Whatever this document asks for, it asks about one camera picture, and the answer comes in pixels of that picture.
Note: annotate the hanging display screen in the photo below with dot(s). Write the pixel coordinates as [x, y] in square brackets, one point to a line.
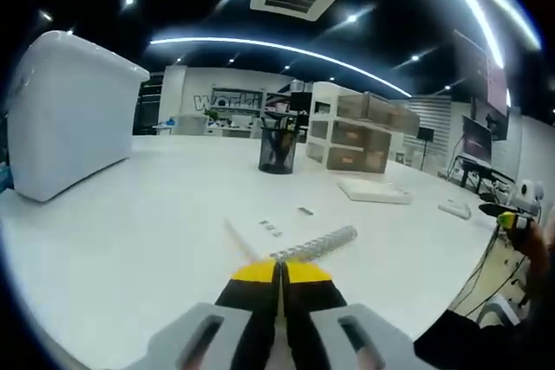
[481, 66]

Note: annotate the black monitor by shelves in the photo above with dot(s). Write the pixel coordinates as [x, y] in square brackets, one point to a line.
[300, 99]

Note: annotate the thick white sticky note pad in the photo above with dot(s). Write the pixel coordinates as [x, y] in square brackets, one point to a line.
[373, 190]

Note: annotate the curved ceiling light strip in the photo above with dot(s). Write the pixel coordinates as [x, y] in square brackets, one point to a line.
[243, 40]

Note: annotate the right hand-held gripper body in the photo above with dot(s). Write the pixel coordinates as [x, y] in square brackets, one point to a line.
[526, 194]

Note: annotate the white spiral sticky note pad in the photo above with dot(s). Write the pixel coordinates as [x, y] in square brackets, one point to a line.
[312, 245]

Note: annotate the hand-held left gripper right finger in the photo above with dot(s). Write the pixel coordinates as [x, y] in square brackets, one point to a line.
[312, 294]

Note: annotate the wall sign letters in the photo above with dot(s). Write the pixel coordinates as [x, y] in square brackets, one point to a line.
[206, 103]

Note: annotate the laptop stand table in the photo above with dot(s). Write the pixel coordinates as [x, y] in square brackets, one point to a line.
[481, 168]

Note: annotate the white plastic storage box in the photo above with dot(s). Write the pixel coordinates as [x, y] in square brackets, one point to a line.
[73, 127]

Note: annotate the person's right hand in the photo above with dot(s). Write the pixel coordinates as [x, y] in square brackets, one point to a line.
[537, 244]

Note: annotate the white cabinet with brown drawers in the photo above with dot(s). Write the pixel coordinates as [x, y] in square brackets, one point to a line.
[321, 127]

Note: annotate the black mesh pen holder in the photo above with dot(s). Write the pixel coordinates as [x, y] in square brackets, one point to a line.
[271, 157]

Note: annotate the monitor on stand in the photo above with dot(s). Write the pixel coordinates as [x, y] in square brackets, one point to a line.
[477, 140]

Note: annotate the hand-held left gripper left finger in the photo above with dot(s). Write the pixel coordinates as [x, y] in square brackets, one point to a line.
[243, 296]

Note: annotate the teal blue object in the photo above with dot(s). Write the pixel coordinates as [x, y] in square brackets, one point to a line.
[4, 179]

